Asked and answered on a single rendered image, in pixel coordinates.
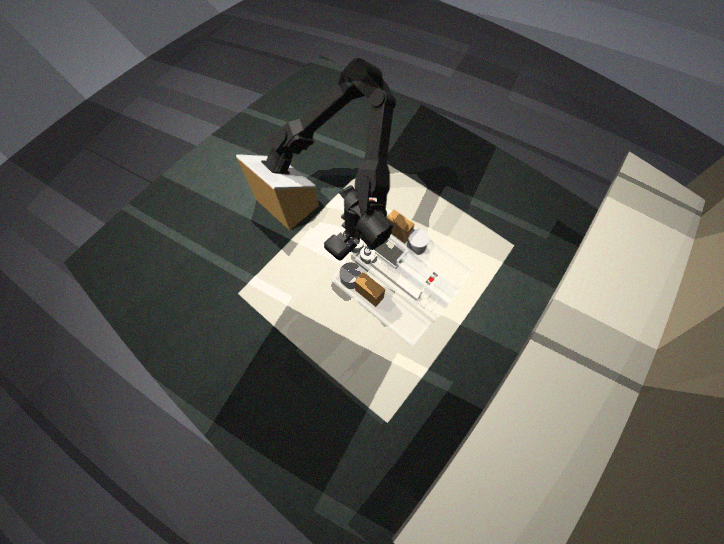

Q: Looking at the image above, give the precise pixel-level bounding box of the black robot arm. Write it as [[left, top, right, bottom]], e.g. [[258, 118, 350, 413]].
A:
[[261, 58, 396, 250]]

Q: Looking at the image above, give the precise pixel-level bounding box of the dark grey cylinder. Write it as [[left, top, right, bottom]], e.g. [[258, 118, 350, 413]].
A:
[[339, 262, 362, 289], [407, 228, 429, 255]]

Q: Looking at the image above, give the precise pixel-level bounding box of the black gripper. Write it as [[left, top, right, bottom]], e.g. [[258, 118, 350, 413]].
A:
[[324, 213, 359, 261]]

